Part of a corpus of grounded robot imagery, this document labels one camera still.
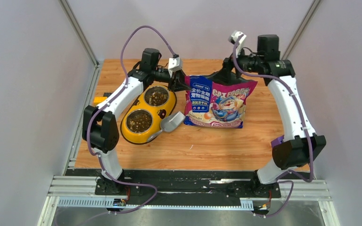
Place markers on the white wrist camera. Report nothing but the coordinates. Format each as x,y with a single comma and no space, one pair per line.
175,64
237,37

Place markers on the yellow double pet bowl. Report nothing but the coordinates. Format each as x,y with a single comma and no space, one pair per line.
139,139

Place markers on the silver metal scoop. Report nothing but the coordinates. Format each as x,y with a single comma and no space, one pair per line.
169,124

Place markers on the brown pet food kibble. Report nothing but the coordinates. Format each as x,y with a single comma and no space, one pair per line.
141,120

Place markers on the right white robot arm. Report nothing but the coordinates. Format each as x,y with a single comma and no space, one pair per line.
296,151

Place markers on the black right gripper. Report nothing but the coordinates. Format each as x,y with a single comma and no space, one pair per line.
224,75

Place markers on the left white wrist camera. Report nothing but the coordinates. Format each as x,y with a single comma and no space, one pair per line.
175,64

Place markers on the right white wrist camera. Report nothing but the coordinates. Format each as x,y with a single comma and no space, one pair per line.
237,37

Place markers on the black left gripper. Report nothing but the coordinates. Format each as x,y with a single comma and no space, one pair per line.
178,76

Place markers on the colourful pet food bag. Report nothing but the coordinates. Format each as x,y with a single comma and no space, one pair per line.
210,104

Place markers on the purple object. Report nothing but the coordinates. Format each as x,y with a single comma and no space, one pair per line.
277,141

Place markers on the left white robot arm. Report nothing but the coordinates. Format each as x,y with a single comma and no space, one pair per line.
99,126

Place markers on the dark grey toy baseplate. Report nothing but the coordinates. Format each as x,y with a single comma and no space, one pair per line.
107,94

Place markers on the yellow toy brick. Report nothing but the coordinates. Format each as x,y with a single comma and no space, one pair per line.
98,100

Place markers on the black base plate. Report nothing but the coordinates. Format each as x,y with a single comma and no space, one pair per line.
179,187

